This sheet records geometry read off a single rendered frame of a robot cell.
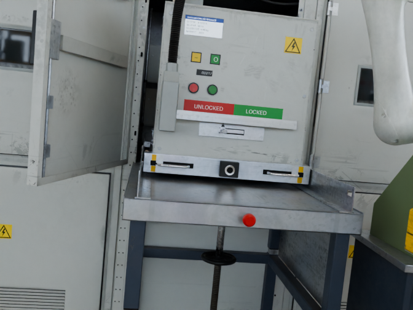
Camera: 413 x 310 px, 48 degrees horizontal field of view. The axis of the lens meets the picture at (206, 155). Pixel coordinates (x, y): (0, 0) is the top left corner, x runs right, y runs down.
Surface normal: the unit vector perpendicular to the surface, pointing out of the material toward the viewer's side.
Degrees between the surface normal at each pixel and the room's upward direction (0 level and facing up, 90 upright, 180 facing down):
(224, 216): 90
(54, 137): 90
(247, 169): 90
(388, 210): 90
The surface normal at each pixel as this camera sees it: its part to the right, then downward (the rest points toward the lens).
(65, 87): 0.97, 0.11
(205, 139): 0.11, 0.11
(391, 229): -0.98, -0.07
